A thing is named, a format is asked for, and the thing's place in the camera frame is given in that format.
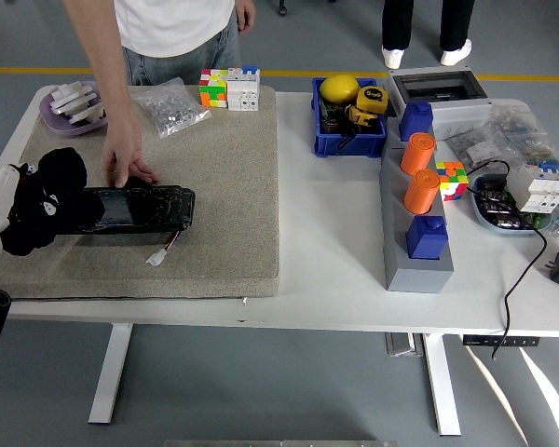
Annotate blue plastic bin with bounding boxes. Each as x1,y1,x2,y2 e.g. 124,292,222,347
310,76,389,159

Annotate grey enclosure box, clear lid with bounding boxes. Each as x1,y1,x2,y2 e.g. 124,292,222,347
384,68,490,141

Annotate yellow oval ball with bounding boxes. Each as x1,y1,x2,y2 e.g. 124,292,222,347
319,74,361,104

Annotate black wrist strap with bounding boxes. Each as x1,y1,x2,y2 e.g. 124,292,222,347
335,125,360,151

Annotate blue square bottle block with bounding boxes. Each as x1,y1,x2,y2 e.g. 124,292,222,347
404,214,449,261
399,100,434,142

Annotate white connector on thin wires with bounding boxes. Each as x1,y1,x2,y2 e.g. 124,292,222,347
145,230,183,267

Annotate white table leg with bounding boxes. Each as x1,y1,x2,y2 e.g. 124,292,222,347
421,333,462,438
88,323,134,425

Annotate large multicolour puzzle cube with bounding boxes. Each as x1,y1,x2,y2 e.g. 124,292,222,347
198,68,229,109

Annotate long silver metal bar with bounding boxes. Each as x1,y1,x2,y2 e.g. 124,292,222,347
49,90,97,115

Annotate white breaker block, blue top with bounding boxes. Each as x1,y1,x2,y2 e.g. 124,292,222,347
226,64,261,112

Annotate person's right hand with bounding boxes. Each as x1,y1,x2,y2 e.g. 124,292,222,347
101,115,161,189

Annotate small clear bag of parts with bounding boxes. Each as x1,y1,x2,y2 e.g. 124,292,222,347
444,128,503,169

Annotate person's left hand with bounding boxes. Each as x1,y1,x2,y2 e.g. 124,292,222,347
235,0,257,34

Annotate grey-brown table mat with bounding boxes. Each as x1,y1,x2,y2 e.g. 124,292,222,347
0,84,280,300

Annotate grey stepped holder block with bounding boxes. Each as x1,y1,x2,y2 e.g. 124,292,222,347
379,115,456,294

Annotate black table control panel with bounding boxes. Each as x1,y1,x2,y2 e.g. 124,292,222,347
462,333,540,348

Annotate white circuit breaker, blue clips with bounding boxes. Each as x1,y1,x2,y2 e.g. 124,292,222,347
506,160,559,216

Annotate black rag with white print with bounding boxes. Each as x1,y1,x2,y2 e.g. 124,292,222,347
0,147,106,257

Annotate purple oval tray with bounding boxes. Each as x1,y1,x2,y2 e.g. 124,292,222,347
38,81,109,139

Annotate small multicolour puzzle cube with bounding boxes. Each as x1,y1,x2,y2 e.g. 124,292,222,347
435,160,470,202

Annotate black glossy panel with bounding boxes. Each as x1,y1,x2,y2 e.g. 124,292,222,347
58,183,198,237

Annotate white plastic block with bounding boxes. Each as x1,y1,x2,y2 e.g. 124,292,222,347
55,81,88,98

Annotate large clear bag of parts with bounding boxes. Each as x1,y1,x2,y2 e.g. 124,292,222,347
486,102,554,165

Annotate yellow round tape measure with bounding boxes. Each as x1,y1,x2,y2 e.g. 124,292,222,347
355,86,389,115

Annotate clear bag of metal nuts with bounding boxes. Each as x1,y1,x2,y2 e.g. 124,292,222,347
130,77,212,140

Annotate black electronic modules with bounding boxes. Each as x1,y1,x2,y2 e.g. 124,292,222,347
476,178,536,230

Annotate orange cylinder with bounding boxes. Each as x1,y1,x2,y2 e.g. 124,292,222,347
402,169,442,215
399,131,437,176

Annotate black power cable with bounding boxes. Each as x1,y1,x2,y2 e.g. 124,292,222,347
465,160,559,360

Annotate person in black trousers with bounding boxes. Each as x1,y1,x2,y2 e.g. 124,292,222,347
381,0,476,70

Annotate yellow and black tape measure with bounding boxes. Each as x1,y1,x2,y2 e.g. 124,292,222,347
344,104,379,130

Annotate light blue oval tray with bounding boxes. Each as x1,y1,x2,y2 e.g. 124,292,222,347
470,172,558,238

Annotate grey box under table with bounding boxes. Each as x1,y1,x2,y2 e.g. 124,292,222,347
385,332,425,359

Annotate white metal bracket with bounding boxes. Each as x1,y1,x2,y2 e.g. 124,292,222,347
67,98,106,126

